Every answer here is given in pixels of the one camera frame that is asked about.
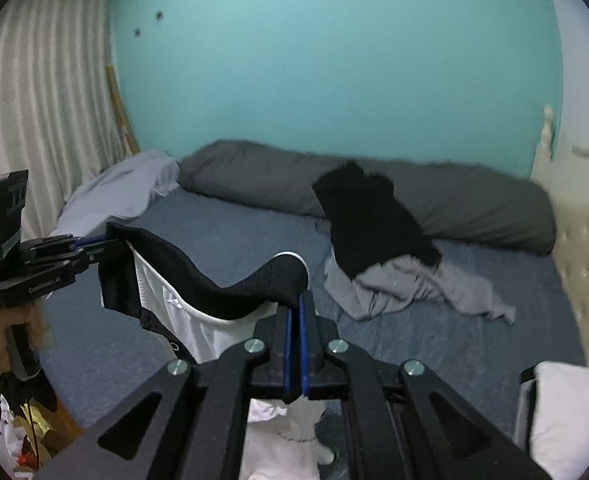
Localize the cardboard box clutter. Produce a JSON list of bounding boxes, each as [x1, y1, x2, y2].
[[0, 396, 83, 479]]

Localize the dark grey long pillow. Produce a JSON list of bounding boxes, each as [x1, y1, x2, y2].
[[177, 140, 557, 256]]

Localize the black garment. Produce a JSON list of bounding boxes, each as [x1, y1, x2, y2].
[[313, 162, 442, 280]]

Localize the folded clothes stack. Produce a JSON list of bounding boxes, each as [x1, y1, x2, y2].
[[513, 361, 589, 479]]

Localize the beige curtain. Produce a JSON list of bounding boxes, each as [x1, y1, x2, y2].
[[0, 0, 131, 237]]

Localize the light grey blanket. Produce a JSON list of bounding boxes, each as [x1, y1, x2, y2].
[[50, 150, 180, 236]]

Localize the grey knit sweater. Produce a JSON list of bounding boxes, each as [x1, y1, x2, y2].
[[323, 256, 517, 324]]

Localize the blue patterned bed sheet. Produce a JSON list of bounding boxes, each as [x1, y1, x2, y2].
[[42, 190, 585, 434]]

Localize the white black-collared polo shirt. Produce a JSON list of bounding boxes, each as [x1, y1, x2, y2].
[[98, 222, 333, 479]]

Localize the wooden pole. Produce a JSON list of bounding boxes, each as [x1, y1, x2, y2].
[[104, 64, 140, 155]]

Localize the cream tufted headboard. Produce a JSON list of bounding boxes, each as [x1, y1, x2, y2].
[[531, 105, 589, 366]]

